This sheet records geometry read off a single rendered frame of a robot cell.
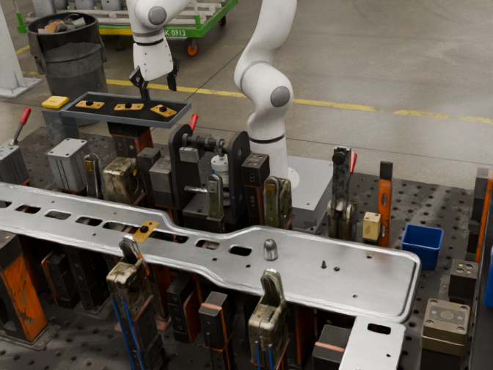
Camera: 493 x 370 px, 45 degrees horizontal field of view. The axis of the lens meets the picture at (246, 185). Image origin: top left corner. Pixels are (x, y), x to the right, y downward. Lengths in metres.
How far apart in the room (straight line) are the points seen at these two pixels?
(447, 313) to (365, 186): 1.04
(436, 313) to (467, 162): 2.58
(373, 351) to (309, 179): 0.95
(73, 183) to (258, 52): 0.66
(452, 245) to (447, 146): 1.98
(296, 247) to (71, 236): 0.57
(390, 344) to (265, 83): 0.86
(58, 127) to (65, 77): 2.40
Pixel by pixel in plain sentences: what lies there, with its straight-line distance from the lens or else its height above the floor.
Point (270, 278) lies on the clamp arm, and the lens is 1.16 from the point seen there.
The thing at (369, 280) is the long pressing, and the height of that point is 1.00.
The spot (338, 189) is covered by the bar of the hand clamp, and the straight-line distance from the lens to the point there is 1.40.
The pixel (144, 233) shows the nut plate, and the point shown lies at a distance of 1.51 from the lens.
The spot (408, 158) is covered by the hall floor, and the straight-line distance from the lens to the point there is 3.70.
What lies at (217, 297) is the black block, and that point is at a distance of 1.31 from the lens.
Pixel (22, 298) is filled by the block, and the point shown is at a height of 0.85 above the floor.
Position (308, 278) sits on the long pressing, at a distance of 1.32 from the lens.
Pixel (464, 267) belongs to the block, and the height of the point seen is 1.08.
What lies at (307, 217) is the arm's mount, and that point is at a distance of 1.90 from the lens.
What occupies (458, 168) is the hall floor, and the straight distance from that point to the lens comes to 3.64.
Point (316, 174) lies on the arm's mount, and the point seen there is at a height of 0.80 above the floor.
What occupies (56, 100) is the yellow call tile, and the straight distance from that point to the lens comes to 1.95.
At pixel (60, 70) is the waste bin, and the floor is 0.45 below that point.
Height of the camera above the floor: 1.89
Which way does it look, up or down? 33 degrees down
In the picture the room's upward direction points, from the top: 6 degrees counter-clockwise
